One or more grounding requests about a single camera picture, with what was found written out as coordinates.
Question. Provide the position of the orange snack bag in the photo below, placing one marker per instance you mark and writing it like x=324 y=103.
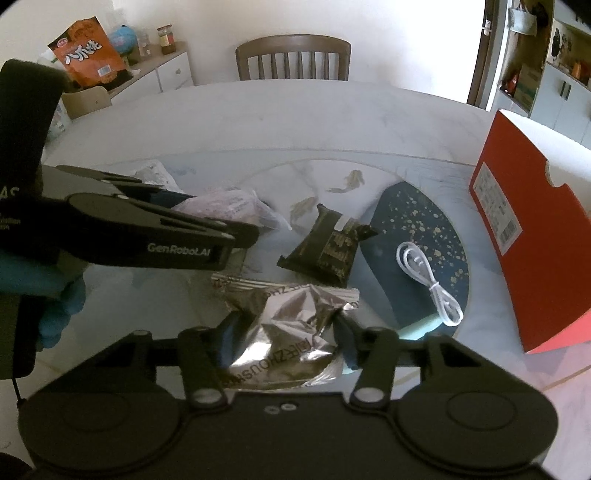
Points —
x=87 y=53

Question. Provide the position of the small clear glass bottle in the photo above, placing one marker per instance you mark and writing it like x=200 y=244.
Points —
x=144 y=46

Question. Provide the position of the white barcode wrapper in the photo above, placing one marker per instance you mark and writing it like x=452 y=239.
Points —
x=154 y=175

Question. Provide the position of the brown door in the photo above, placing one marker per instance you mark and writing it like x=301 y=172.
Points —
x=485 y=55

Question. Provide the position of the dark speckled placemat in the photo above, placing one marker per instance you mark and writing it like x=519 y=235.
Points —
x=415 y=217

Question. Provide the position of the small printed cardboard box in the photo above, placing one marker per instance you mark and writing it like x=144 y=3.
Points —
x=526 y=85

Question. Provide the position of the round glass turntable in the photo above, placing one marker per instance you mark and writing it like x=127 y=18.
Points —
x=323 y=184

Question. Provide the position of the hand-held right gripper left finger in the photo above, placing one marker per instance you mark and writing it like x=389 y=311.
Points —
x=228 y=339

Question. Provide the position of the white marble desktop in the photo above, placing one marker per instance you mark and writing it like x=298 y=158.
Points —
x=277 y=115

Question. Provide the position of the silver foil snack packet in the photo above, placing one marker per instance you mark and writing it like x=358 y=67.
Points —
x=286 y=332

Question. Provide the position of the white wall cabinet unit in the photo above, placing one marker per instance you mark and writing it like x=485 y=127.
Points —
x=568 y=92

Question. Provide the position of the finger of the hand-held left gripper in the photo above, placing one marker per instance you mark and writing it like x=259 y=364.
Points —
x=184 y=224
x=171 y=199

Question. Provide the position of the blue globe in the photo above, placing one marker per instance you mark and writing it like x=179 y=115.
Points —
x=123 y=40

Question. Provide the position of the white sideboard cabinet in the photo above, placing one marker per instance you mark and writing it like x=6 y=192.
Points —
x=166 y=74

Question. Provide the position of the open brown cardboard box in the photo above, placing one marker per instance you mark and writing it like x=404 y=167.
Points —
x=87 y=101

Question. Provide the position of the purple bread bag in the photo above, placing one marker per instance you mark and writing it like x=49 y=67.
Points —
x=231 y=207

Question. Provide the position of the glass jar with dark lid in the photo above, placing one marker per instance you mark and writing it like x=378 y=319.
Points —
x=165 y=39

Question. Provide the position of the dark green snack packet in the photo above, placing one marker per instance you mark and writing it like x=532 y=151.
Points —
x=323 y=244

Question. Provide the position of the grey hanging tote bag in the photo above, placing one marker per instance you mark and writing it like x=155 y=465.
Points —
x=522 y=21

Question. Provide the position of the person's left hand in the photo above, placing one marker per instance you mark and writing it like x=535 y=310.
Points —
x=55 y=295

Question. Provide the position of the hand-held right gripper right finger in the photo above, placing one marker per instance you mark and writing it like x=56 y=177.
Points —
x=347 y=341

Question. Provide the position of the white plastic packet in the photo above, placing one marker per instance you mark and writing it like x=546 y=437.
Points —
x=57 y=120

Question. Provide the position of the red cardboard box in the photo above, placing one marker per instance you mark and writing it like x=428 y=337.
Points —
x=531 y=221

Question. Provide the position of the brown wooden chair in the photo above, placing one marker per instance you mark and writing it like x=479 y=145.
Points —
x=291 y=57

